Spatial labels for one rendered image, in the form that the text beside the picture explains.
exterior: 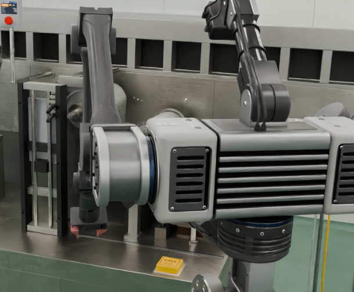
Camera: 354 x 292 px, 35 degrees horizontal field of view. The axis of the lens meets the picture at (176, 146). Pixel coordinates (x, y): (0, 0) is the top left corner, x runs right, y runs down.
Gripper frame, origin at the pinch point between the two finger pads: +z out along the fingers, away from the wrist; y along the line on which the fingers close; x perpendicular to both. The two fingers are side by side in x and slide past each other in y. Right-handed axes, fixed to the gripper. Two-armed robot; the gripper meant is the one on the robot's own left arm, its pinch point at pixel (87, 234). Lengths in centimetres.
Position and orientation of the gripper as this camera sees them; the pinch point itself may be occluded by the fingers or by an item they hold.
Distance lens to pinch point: 171.8
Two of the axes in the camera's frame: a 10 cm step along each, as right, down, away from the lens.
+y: -9.7, 0.2, -2.3
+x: 1.8, 7.0, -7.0
